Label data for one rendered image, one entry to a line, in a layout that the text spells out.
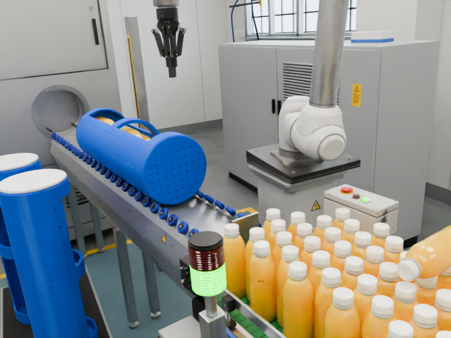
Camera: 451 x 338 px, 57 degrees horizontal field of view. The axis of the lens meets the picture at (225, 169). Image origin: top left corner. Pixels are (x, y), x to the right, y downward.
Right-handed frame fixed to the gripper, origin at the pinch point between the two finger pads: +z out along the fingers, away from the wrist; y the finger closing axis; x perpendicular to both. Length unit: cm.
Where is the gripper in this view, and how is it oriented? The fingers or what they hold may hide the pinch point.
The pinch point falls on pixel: (172, 67)
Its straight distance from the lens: 156.9
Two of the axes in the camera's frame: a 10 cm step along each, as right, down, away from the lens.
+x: -3.5, 3.4, -8.7
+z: 0.5, 9.4, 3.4
